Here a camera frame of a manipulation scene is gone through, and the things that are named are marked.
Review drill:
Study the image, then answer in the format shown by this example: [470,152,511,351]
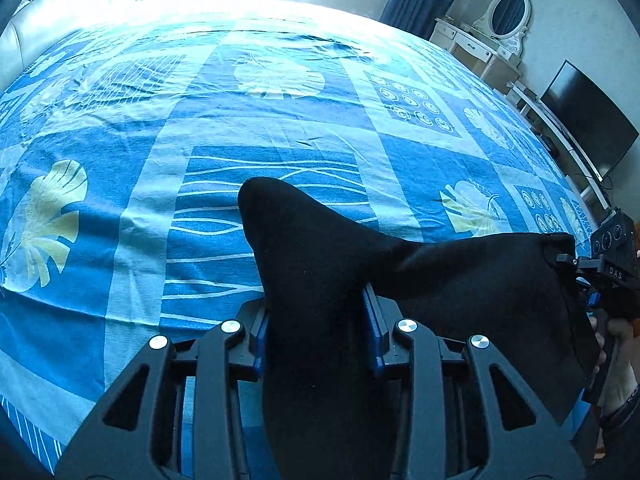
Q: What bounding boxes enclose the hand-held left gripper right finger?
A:
[361,284,588,480]

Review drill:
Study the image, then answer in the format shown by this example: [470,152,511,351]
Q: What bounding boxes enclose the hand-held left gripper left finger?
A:
[52,300,273,480]

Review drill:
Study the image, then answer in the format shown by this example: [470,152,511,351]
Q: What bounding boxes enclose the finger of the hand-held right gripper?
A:
[555,252,601,311]

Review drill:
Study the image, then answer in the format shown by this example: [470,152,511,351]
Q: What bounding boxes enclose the black pants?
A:
[237,177,601,480]

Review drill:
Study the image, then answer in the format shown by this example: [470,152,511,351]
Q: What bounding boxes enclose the person's right hand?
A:
[590,312,640,421]

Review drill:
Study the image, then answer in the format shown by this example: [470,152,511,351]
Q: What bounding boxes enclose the black flat television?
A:
[540,60,640,181]

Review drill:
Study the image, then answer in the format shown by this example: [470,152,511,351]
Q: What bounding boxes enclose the white television stand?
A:
[505,80,613,211]

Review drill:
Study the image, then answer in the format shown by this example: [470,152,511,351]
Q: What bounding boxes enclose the white dressing table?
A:
[430,16,523,91]

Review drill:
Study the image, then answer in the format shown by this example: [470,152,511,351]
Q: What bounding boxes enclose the oval white-framed mirror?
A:
[472,0,532,53]

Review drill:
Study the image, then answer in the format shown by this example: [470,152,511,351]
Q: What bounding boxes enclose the blue leaf-print bed sheet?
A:
[0,0,608,480]

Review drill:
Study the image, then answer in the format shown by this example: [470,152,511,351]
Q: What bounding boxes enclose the cream tufted headboard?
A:
[0,0,113,61]

